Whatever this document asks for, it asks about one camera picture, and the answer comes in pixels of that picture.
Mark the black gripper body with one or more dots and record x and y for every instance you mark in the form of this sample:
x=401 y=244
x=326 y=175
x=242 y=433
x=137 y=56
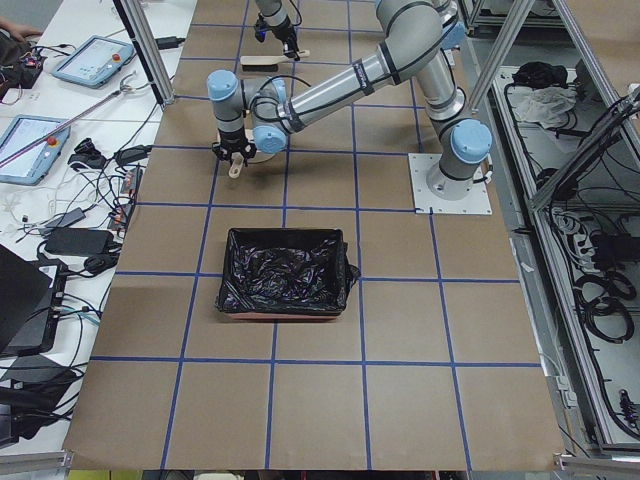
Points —
x=280 y=31
x=233 y=143

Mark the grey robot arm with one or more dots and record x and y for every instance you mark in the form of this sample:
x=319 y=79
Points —
x=257 y=115
x=273 y=17

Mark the beige hand brush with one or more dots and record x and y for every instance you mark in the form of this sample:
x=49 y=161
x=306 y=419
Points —
x=268 y=63

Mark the long reacher grabber tool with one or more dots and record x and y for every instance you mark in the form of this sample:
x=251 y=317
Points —
x=26 y=132

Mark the black laptop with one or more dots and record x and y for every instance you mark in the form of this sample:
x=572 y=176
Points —
x=31 y=297

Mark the beige plastic dustpan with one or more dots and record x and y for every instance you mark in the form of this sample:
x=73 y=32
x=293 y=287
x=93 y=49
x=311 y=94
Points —
x=237 y=160

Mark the aluminium frame post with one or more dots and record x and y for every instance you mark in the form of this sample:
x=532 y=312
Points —
x=139 y=31

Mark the white crumpled cloth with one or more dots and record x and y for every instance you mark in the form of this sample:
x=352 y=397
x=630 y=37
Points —
x=548 y=107

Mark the far teach pendant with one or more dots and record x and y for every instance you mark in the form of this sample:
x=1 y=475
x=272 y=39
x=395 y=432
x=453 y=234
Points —
x=94 y=62

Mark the black lined trash bin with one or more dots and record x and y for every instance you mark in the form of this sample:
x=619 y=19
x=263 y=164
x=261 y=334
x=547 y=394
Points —
x=285 y=274

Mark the black power adapter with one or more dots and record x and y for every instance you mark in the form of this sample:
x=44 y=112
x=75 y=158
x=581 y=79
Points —
x=78 y=242

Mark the near teach pendant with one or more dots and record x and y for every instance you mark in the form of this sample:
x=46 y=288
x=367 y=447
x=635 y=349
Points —
x=30 y=169

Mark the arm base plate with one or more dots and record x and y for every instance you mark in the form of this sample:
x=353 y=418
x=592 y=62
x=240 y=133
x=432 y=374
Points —
x=434 y=193

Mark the teach pendant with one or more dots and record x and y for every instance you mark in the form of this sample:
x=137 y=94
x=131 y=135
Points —
x=94 y=62
x=30 y=169

